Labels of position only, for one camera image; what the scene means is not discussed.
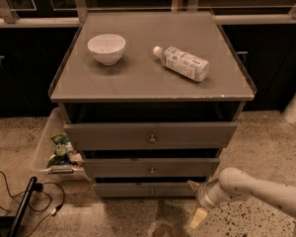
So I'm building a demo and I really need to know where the grey bottom drawer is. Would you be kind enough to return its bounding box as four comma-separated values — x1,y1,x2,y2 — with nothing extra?
95,183,195,198

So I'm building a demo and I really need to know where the grey wooden drawer cabinet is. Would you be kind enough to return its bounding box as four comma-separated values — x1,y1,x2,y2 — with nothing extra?
49,12,256,185

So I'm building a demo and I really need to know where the grey top drawer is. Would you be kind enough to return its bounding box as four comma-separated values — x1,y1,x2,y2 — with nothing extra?
64,122,237,150

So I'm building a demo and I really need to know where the clear plastic water bottle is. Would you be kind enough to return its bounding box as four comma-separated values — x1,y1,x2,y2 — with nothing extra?
153,46,209,82

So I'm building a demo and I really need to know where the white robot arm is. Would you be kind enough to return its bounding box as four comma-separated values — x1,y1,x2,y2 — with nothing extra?
187,167,296,237

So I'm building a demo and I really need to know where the metal railing frame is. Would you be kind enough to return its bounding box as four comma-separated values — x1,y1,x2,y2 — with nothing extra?
0,0,296,26

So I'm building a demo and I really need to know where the grey drawer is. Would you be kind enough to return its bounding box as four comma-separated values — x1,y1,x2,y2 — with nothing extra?
84,158,220,178
95,183,195,198
64,122,237,150

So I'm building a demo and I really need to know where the green snack packet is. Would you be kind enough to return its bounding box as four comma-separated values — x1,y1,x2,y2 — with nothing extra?
47,133,74,167

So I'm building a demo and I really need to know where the black cable with plug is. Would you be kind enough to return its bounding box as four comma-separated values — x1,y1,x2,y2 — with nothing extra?
0,170,66,237

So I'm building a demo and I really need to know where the white ceramic bowl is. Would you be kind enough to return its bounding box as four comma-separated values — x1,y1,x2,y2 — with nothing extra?
87,34,126,65

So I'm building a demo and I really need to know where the grey middle drawer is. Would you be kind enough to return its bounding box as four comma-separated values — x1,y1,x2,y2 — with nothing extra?
84,158,220,178

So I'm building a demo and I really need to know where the black flat bar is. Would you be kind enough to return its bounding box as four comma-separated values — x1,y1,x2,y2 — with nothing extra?
7,177,37,237

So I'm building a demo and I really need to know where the clear plastic storage bin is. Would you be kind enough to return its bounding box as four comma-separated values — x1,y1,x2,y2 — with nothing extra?
31,108,88,182

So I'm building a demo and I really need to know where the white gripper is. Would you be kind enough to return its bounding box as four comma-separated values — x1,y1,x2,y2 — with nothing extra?
187,180,228,229

